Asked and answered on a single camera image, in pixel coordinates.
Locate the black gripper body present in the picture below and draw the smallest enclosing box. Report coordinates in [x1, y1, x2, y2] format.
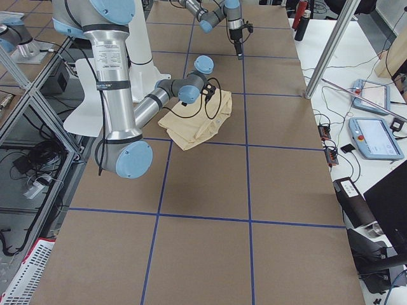
[229, 28, 243, 44]

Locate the cream long-sleeve graphic shirt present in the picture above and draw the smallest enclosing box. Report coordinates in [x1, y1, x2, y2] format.
[158, 90, 233, 151]

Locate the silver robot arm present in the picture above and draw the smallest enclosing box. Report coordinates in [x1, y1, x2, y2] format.
[52, 1, 215, 179]
[177, 0, 253, 60]

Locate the black water bottle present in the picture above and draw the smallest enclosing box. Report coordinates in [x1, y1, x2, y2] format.
[294, 10, 311, 41]

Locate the red water bottle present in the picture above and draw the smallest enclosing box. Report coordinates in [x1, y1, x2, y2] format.
[292, 0, 308, 30]

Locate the orange terminal connector block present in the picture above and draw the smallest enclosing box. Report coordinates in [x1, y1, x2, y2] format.
[318, 125, 331, 140]

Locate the far blue teach pendant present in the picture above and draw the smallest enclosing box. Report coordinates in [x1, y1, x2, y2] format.
[352, 79, 390, 116]

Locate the blue teach pendant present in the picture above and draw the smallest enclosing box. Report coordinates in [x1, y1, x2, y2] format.
[348, 118, 404, 160]
[352, 79, 390, 116]

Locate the near blue teach pendant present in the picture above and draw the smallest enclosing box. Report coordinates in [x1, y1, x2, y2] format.
[348, 118, 404, 160]

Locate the small black box device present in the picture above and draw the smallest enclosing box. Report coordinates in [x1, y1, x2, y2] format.
[390, 118, 404, 132]

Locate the black power adapter box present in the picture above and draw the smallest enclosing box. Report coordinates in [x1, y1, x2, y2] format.
[333, 177, 377, 228]

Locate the black monitor with stand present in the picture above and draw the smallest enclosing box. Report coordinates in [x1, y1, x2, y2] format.
[347, 162, 406, 294]

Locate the white perforated plastic basket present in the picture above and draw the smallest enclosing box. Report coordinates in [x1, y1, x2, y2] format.
[1, 238, 55, 305]

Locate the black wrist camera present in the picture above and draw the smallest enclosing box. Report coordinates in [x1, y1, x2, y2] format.
[201, 83, 216, 100]
[243, 21, 254, 33]

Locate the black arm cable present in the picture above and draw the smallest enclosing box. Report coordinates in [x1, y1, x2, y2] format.
[163, 77, 222, 120]

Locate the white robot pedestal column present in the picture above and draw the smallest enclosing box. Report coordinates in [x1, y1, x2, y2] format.
[125, 0, 171, 102]

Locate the aluminium frame post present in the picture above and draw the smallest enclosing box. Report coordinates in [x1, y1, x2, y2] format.
[305, 0, 360, 99]

